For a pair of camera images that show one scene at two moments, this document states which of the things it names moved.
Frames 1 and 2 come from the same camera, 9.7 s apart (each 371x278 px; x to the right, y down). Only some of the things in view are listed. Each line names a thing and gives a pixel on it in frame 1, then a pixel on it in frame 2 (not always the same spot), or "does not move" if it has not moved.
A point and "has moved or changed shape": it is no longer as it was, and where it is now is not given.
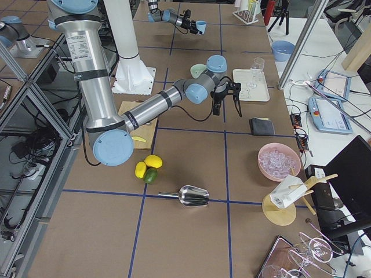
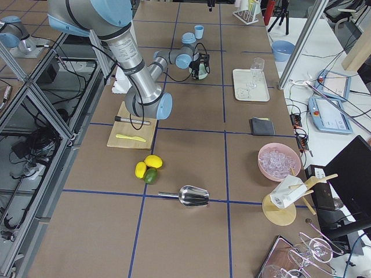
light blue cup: [201, 26] has moved or changed shape
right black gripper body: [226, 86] → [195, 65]
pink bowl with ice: [275, 160] does not move
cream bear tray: [254, 86] does not move
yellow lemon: [153, 161] does not move
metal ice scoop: [189, 196] does not move
